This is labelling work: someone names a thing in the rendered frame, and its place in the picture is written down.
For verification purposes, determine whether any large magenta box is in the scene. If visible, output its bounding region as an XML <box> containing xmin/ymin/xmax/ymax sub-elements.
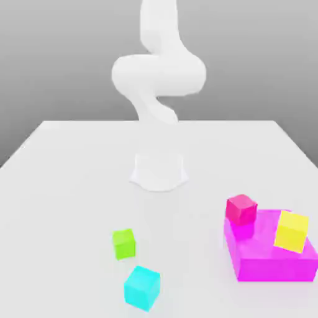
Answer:
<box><xmin>222</xmin><ymin>209</ymin><xmax>318</xmax><ymax>283</ymax></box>

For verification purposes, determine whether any small green cube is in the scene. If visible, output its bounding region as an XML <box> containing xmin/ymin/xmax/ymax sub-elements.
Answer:
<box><xmin>111</xmin><ymin>228</ymin><xmax>137</xmax><ymax>261</ymax></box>

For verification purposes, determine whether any small yellow cube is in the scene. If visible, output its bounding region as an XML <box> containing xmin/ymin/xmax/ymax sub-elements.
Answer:
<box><xmin>273</xmin><ymin>210</ymin><xmax>310</xmax><ymax>255</ymax></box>

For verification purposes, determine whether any small pink cube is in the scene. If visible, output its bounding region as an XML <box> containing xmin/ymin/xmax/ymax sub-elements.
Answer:
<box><xmin>225</xmin><ymin>194</ymin><xmax>258</xmax><ymax>227</ymax></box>

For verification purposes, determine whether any small cyan cube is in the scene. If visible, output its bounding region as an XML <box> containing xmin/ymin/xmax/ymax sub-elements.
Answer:
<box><xmin>124</xmin><ymin>265</ymin><xmax>161</xmax><ymax>312</ymax></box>

